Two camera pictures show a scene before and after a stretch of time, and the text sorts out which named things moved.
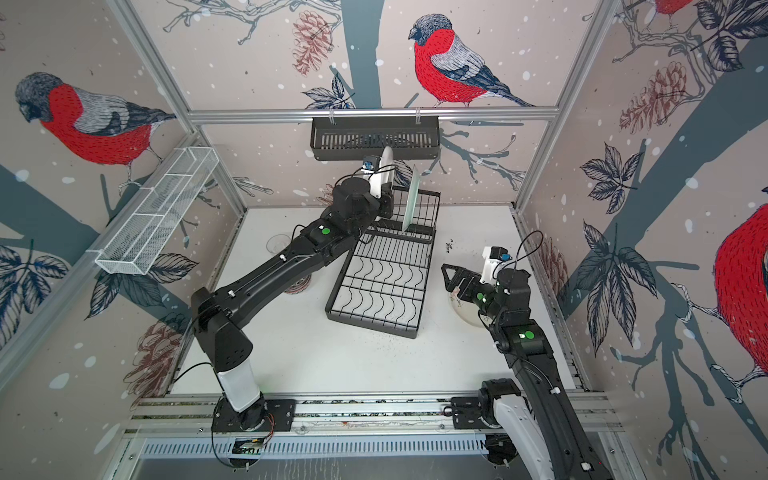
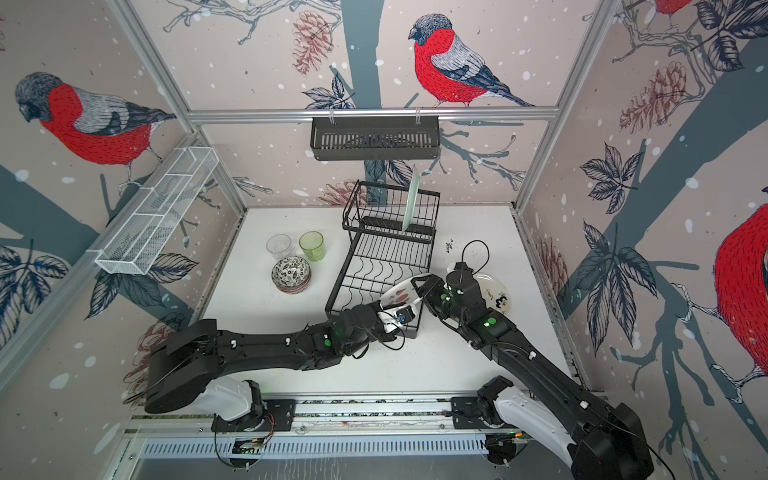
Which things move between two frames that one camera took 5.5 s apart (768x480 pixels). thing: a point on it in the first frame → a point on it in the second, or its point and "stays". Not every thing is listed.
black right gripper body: (482, 295) → (439, 299)
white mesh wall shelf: (141, 234) stays
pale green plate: (412, 198) stays
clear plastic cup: (277, 242) stays
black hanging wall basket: (352, 138) stays
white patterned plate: (387, 159) → (404, 292)
